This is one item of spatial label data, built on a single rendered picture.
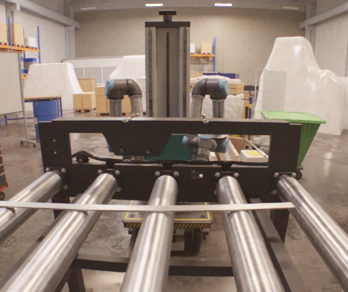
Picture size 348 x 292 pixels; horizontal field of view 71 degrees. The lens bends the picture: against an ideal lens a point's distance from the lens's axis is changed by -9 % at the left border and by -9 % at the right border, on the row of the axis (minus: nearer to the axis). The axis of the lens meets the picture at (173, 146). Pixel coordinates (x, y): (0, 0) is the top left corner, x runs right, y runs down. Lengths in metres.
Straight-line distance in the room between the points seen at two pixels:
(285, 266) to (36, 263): 0.76
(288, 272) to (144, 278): 0.48
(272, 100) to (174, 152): 3.00
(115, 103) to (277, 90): 3.41
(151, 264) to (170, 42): 1.71
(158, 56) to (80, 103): 9.21
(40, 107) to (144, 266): 6.00
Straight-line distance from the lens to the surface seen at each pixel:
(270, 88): 4.81
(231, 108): 4.47
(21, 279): 0.75
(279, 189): 1.31
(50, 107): 6.54
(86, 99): 11.08
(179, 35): 2.12
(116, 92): 1.81
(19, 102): 6.01
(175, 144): 2.08
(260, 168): 1.37
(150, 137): 1.29
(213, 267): 1.62
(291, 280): 0.93
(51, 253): 0.82
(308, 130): 3.67
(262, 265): 0.74
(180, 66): 2.06
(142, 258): 0.74
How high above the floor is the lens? 1.37
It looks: 15 degrees down
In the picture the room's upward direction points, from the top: straight up
